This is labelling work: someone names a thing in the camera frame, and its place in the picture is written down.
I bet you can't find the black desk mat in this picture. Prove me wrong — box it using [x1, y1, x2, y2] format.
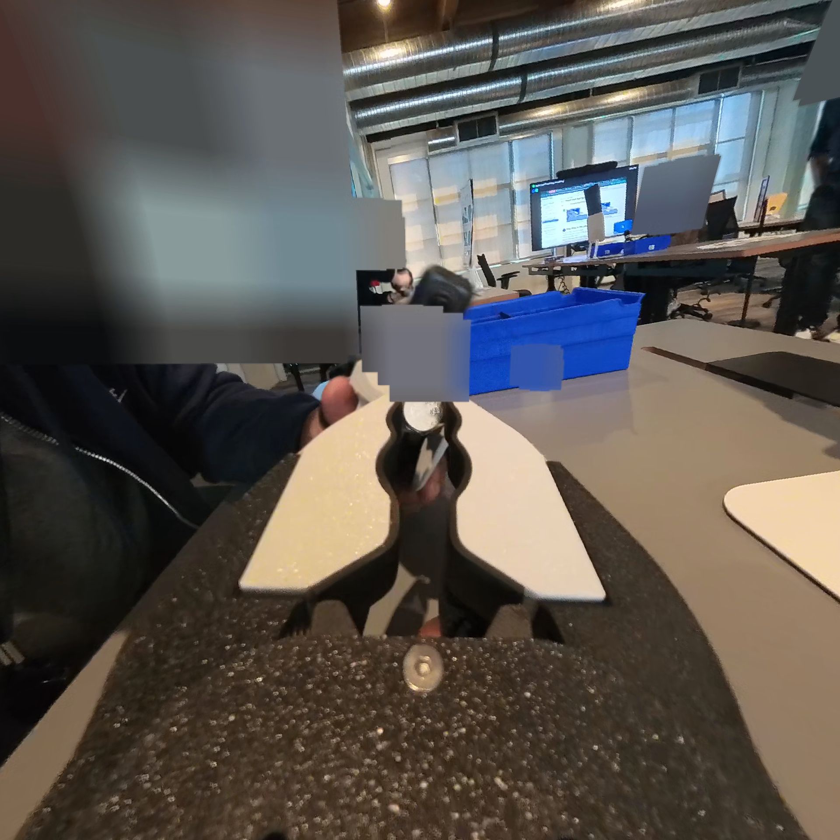
[705, 351, 840, 400]

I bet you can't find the long wooden desk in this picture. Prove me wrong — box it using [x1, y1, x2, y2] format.
[521, 228, 840, 329]

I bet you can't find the black computer monitor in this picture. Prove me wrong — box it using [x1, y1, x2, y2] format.
[705, 197, 739, 240]

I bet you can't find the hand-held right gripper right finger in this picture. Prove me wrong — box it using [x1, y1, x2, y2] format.
[446, 400, 605, 603]

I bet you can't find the black office chair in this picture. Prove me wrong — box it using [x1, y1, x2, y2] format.
[477, 252, 531, 296]

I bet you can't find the silver ventilation duct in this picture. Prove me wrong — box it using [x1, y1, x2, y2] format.
[343, 10, 831, 83]
[354, 82, 703, 135]
[344, 56, 811, 112]

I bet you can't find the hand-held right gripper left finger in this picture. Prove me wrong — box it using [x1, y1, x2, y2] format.
[239, 399, 399, 595]

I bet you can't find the person's left hand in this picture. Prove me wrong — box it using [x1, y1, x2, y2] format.
[305, 377, 358, 454]

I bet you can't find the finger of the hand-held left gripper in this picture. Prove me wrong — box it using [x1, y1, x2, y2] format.
[412, 433, 450, 490]
[348, 361, 391, 411]

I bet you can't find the large display monitor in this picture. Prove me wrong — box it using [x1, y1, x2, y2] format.
[530, 164, 639, 252]

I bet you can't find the steel hex bolt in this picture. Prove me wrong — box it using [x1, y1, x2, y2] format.
[402, 400, 448, 434]

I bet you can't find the black and tan upright device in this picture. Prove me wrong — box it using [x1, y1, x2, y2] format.
[583, 184, 606, 258]

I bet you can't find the person's left forearm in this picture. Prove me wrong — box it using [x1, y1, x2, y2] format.
[85, 364, 322, 483]

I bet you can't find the large blue plastic bin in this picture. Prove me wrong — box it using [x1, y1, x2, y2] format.
[462, 287, 646, 396]

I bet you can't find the roll-up banner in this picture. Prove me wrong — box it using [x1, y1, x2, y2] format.
[458, 178, 476, 270]

